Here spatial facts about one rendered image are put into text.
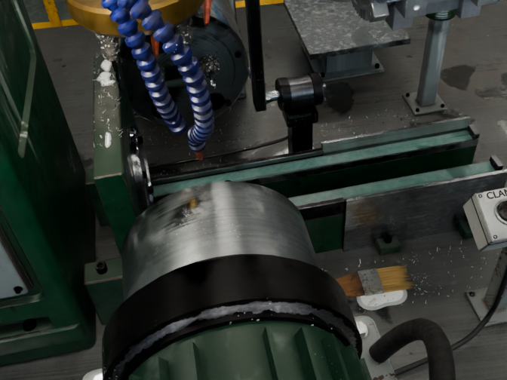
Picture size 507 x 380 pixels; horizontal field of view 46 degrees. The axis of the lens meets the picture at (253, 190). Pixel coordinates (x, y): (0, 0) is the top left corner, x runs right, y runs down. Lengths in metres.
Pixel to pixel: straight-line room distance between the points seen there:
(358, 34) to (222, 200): 0.84
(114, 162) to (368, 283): 0.50
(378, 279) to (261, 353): 0.73
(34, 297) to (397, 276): 0.60
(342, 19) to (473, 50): 0.36
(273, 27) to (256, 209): 1.08
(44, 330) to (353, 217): 0.54
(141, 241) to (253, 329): 0.37
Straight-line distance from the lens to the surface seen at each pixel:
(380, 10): 0.85
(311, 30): 1.48
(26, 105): 0.91
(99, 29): 0.76
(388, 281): 1.07
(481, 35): 1.73
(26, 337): 1.01
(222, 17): 1.12
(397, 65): 1.58
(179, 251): 0.67
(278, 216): 0.72
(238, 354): 0.36
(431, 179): 1.09
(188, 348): 0.37
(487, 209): 0.85
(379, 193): 1.03
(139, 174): 0.91
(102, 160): 0.82
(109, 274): 0.98
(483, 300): 1.08
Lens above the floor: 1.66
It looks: 45 degrees down
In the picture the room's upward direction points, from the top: 5 degrees counter-clockwise
